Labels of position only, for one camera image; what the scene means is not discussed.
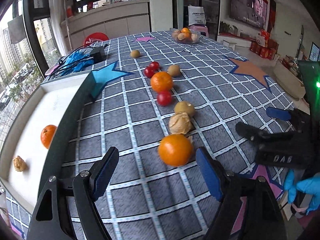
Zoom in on red tomato pair left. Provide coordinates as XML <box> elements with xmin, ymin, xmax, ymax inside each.
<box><xmin>143</xmin><ymin>67</ymin><xmax>155</xmax><ymax>78</ymax></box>

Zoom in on wall television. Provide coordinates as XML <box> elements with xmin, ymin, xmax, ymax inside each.
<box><xmin>229</xmin><ymin>0</ymin><xmax>268</xmax><ymax>29</ymax></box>

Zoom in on blue gloved hand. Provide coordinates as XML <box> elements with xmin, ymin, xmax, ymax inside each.
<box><xmin>284</xmin><ymin>169</ymin><xmax>320</xmax><ymax>213</ymax></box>

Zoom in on checkered grey tablecloth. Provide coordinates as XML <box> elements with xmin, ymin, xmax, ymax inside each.
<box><xmin>4</xmin><ymin>30</ymin><xmax>298</xmax><ymax>240</ymax></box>

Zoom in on brown kiwi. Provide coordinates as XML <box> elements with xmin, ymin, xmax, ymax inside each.
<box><xmin>130</xmin><ymin>50</ymin><xmax>140</xmax><ymax>59</ymax></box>
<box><xmin>174</xmin><ymin>101</ymin><xmax>195</xmax><ymax>117</ymax></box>
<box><xmin>167</xmin><ymin>64</ymin><xmax>181</xmax><ymax>77</ymax></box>

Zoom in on large orange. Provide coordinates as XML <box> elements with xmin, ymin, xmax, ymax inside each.
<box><xmin>158</xmin><ymin>134</ymin><xmax>194</xmax><ymax>167</ymax></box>

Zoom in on pink plastic stool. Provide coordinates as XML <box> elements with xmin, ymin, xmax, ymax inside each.
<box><xmin>189</xmin><ymin>24</ymin><xmax>209</xmax><ymax>37</ymax></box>

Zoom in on red gift boxes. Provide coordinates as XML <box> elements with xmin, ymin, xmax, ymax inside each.
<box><xmin>249</xmin><ymin>30</ymin><xmax>279</xmax><ymax>60</ymax></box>

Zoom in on red plastic stool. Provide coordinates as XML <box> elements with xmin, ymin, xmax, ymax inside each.
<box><xmin>84</xmin><ymin>32</ymin><xmax>109</xmax><ymax>47</ymax></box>

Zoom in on red tomato pair right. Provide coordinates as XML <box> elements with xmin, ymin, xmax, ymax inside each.
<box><xmin>149</xmin><ymin>61</ymin><xmax>159</xmax><ymax>71</ymax></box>

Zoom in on papery husk fruit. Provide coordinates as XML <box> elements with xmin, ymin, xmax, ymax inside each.
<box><xmin>169</xmin><ymin>112</ymin><xmax>192</xmax><ymax>134</ymax></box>

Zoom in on blue plastic gloves pile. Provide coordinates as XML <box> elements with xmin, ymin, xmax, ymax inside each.
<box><xmin>55</xmin><ymin>50</ymin><xmax>94</xmax><ymax>76</ymax></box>

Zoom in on black cable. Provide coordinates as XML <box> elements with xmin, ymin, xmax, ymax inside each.
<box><xmin>47</xmin><ymin>43</ymin><xmax>110</xmax><ymax>81</ymax></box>

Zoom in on red tomato pair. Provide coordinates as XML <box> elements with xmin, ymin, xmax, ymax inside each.
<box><xmin>149</xmin><ymin>61</ymin><xmax>159</xmax><ymax>71</ymax></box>
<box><xmin>143</xmin><ymin>67</ymin><xmax>155</xmax><ymax>78</ymax></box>

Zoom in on glass bowl of fruit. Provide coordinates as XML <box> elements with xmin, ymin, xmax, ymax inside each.
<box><xmin>170</xmin><ymin>28</ymin><xmax>201</xmax><ymax>44</ymax></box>

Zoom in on white shopping bag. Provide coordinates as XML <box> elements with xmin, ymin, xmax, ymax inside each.
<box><xmin>188</xmin><ymin>5</ymin><xmax>206</xmax><ymax>25</ymax></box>

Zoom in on black power adapter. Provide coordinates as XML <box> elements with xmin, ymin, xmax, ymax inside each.
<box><xmin>89</xmin><ymin>46</ymin><xmax>106</xmax><ymax>64</ymax></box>

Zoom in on red cherry tomato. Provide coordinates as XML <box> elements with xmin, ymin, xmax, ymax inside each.
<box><xmin>157</xmin><ymin>91</ymin><xmax>172</xmax><ymax>106</ymax></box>

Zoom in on white cabinet counter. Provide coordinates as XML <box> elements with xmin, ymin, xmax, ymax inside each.
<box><xmin>60</xmin><ymin>0</ymin><xmax>151</xmax><ymax>50</ymax></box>

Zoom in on brown kiwi beside orange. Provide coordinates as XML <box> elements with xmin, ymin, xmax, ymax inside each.
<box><xmin>167</xmin><ymin>64</ymin><xmax>181</xmax><ymax>77</ymax></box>

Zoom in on white tray with green rim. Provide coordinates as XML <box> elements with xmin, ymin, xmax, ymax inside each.
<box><xmin>1</xmin><ymin>72</ymin><xmax>95</xmax><ymax>213</ymax></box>

